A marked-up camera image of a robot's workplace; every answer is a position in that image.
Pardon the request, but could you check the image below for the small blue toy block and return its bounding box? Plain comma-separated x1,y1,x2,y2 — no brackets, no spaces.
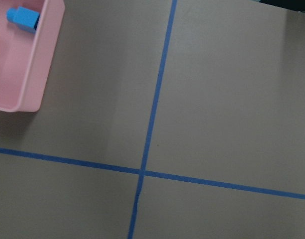
6,6,40,33

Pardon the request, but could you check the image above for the pink plastic box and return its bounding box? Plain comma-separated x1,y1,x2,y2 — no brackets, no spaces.
0,0,65,112

